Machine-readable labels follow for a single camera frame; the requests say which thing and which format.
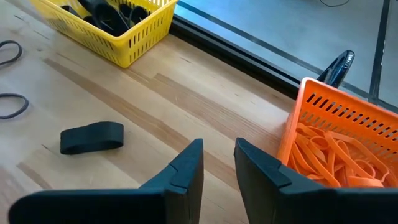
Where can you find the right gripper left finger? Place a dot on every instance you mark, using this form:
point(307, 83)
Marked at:
point(174, 196)

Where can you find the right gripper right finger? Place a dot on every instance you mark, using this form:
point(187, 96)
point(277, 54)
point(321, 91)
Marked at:
point(273, 196)

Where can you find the orange rubber band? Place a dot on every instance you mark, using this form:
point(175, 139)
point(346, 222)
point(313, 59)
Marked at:
point(306, 129)
point(311, 158)
point(373, 166)
point(351, 155)
point(365, 182)
point(312, 141)
point(392, 179)

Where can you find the orange plastic basket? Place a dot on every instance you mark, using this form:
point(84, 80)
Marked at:
point(342, 105)

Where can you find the thin black rubber band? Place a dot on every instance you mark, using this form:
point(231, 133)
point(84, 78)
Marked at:
point(21, 107)

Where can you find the black table clamp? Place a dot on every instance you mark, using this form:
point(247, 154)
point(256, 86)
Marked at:
point(337, 70)

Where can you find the yellow plastic basket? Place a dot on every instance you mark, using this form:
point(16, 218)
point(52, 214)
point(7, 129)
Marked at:
point(130, 46)

